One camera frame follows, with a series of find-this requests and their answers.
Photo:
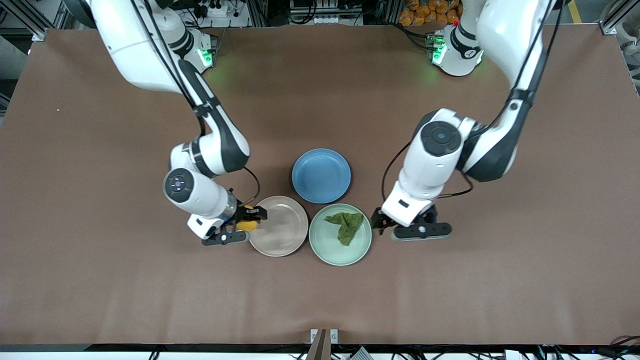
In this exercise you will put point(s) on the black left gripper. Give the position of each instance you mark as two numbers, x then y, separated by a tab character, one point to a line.
428	215

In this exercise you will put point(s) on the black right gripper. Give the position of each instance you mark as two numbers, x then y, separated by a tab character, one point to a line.
243	213

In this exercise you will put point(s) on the yellow lemon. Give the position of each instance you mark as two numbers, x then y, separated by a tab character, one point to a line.
247	226

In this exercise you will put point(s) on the green lettuce leaf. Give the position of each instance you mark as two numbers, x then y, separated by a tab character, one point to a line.
345	226

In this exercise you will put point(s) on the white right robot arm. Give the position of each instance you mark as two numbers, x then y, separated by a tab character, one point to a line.
132	55

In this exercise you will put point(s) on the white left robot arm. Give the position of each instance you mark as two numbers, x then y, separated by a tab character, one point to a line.
435	165

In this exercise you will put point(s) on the beige round plate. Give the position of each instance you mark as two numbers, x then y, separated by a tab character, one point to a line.
282	230

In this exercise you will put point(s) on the mint green round plate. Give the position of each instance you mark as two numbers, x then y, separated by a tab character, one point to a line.
335	247

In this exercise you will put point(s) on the blue round plate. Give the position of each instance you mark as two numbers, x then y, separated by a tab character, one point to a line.
321	176

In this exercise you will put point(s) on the silver ribbed metal part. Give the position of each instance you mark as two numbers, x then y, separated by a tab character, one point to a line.
360	354

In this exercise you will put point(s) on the white power strip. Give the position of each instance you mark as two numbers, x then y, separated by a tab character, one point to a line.
220	10

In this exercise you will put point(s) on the pile of orange packets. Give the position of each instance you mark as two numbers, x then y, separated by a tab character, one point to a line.
425	12

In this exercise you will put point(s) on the metal mount bracket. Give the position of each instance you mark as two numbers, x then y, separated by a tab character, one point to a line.
323	342

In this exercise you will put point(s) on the aluminium frame profile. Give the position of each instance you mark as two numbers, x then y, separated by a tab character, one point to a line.
42	20
612	20

